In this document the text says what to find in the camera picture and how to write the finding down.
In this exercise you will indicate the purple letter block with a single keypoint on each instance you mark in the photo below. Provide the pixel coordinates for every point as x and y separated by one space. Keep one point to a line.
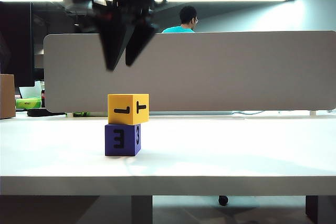
120 140

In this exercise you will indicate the brown cardboard box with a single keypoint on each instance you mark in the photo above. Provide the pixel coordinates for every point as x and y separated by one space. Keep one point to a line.
6 95

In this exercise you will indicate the gray table leg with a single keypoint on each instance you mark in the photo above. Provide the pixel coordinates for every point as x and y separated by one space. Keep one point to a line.
142 209

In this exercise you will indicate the dark table leg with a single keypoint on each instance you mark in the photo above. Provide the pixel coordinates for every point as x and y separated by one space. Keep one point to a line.
312 208

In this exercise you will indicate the dark soda bottle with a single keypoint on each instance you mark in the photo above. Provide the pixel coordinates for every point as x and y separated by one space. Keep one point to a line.
43 98

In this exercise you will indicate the black chair caster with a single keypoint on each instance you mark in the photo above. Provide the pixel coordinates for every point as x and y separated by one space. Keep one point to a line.
223 200

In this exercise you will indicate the yellow letter block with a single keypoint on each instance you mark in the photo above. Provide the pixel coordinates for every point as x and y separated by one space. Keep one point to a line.
122 110

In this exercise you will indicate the white paper sheet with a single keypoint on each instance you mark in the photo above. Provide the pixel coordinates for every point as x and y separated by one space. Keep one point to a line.
30 91

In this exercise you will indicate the green box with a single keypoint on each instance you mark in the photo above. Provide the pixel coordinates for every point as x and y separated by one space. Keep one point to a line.
27 102

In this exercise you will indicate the person with dark hair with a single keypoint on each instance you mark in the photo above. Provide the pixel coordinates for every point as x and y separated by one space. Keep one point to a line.
185 22

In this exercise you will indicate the white divider bracket foot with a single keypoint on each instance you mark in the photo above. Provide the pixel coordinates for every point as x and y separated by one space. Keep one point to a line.
70 115
313 113

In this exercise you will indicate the black flat object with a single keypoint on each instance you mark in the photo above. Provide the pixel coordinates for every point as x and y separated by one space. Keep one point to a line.
39 113

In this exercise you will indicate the gray desk divider panel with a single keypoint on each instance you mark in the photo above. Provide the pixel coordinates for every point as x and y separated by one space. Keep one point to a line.
210 72

